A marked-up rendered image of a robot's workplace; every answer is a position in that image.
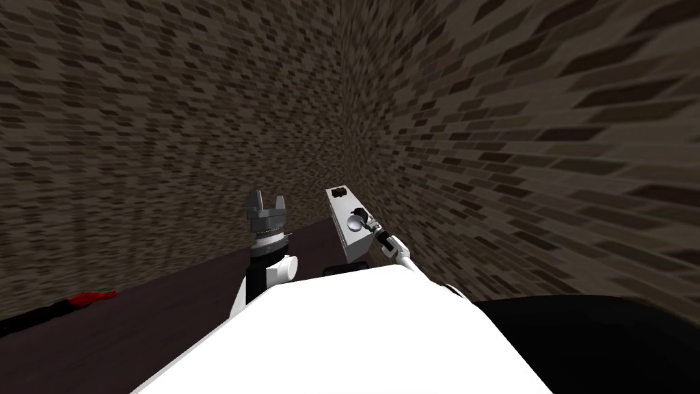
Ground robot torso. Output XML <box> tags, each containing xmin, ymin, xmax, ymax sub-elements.
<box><xmin>130</xmin><ymin>261</ymin><xmax>554</xmax><ymax>394</ymax></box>

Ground red flat object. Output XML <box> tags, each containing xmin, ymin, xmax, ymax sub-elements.
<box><xmin>68</xmin><ymin>291</ymin><xmax>120</xmax><ymax>309</ymax></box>

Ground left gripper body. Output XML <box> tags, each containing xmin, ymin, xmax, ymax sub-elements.
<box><xmin>246</xmin><ymin>207</ymin><xmax>288</xmax><ymax>238</ymax></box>

